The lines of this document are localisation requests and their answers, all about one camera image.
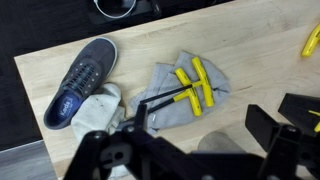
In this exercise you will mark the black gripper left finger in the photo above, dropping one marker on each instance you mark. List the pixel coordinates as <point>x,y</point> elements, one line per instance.
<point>100,156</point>

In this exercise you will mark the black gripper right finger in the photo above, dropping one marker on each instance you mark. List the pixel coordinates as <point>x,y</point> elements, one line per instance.
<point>280,150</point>

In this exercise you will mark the black wrench stand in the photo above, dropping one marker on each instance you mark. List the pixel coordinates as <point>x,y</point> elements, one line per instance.
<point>296,106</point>

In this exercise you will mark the white cloth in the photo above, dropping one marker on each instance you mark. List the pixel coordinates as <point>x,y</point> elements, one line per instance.
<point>98,111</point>

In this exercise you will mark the grey sneaker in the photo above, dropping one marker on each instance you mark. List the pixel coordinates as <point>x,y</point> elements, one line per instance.
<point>83,76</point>

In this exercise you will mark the grey cloth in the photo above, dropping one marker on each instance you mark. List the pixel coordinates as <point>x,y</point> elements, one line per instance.
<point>173,115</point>

